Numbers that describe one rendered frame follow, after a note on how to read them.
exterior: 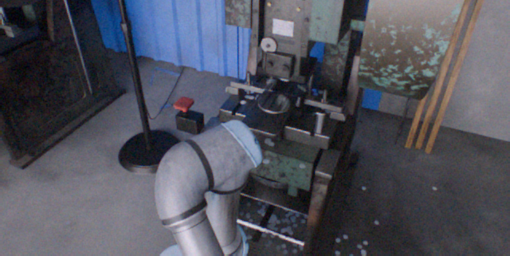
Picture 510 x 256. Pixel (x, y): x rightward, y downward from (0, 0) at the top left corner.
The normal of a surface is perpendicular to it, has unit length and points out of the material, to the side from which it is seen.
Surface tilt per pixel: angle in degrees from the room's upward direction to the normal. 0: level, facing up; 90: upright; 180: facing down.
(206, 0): 90
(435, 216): 0
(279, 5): 90
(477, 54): 90
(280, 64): 90
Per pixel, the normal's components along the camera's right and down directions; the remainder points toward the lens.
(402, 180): 0.02, -0.80
